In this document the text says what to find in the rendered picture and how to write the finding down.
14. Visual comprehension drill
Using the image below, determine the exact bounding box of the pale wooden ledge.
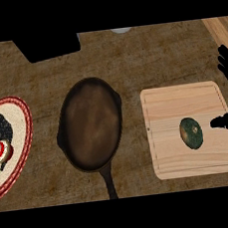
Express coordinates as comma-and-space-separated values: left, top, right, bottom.
200, 16, 228, 59

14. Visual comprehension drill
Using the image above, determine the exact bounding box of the red-rimmed patterned plate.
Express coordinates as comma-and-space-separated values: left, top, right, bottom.
0, 94, 42, 202

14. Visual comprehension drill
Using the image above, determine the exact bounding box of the pale wooden cutting board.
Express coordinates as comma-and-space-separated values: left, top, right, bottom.
138, 78, 228, 182

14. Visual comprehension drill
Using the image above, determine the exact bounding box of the dark cast iron pan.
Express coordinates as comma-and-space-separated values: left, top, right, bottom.
49, 74, 133, 206

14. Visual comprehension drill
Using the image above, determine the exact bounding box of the pale grey round object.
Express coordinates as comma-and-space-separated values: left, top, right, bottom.
111, 27, 132, 36

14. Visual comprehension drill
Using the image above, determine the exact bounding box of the black box appliance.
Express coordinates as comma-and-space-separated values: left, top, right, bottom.
13, 33, 84, 66

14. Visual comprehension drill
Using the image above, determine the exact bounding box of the dark green round squash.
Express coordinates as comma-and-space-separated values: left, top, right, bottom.
178, 115, 205, 152

